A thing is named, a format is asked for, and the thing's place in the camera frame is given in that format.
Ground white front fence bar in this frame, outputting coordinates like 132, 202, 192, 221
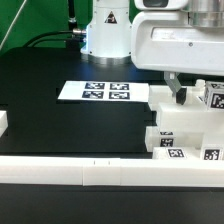
0, 156, 224, 187

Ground white marker base sheet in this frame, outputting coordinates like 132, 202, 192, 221
58, 81, 149, 102

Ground white fence bar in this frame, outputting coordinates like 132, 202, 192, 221
0, 110, 8, 137
0, 156, 224, 187

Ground white chair seat part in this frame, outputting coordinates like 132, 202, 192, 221
194, 78, 224, 160

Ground black cables at base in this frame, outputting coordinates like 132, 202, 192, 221
22, 28, 88, 48

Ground white chair back frame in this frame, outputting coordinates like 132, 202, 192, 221
148, 85, 224, 133

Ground white left fence bar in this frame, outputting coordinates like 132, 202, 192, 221
0, 110, 8, 137

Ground black vertical pole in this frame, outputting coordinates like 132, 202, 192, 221
67, 0, 76, 23

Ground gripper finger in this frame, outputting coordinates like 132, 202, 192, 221
164, 71, 187, 105

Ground white tagged cube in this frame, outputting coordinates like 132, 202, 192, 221
204, 81, 224, 109

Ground thin white cord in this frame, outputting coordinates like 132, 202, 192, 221
0, 0, 29, 52

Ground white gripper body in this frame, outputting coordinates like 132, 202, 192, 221
131, 0, 224, 76

